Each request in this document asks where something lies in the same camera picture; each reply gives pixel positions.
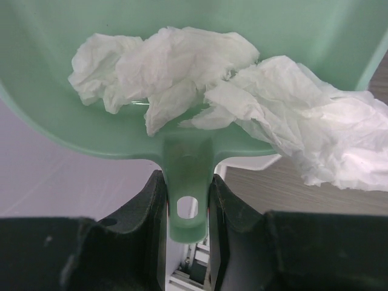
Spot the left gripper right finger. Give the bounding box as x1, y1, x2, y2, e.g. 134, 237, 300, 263
209, 176, 387, 290

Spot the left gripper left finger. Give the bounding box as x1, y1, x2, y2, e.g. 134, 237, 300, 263
1, 170, 167, 290

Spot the paper scrap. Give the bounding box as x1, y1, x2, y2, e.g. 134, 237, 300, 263
181, 56, 387, 191
68, 27, 259, 136

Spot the green dustpan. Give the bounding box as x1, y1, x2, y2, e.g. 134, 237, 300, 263
1, 1, 387, 243

